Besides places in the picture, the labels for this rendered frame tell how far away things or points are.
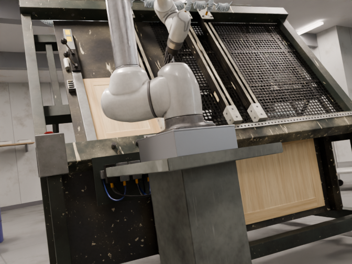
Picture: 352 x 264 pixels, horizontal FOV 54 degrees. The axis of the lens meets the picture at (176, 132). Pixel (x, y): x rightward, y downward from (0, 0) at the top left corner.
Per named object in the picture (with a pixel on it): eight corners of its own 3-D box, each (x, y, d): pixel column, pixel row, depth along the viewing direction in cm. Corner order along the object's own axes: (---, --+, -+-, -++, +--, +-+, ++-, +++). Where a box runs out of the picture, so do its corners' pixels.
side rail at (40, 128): (37, 158, 178) (35, 146, 170) (22, 27, 238) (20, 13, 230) (49, 157, 180) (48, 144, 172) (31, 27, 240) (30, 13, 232)
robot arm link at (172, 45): (181, 32, 200) (178, 40, 205) (166, 32, 197) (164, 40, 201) (186, 43, 195) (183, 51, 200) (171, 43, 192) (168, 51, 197)
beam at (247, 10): (21, 20, 234) (19, 7, 226) (20, 11, 239) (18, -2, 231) (283, 23, 316) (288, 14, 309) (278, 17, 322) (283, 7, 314)
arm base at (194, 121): (226, 125, 134) (223, 111, 134) (175, 131, 123) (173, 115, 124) (201, 132, 150) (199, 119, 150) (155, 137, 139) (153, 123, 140)
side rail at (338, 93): (342, 120, 258) (351, 110, 250) (273, 29, 318) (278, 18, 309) (350, 119, 261) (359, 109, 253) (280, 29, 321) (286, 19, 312)
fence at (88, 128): (87, 145, 183) (87, 141, 180) (63, 33, 235) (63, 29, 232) (96, 144, 185) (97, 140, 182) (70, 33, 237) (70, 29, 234)
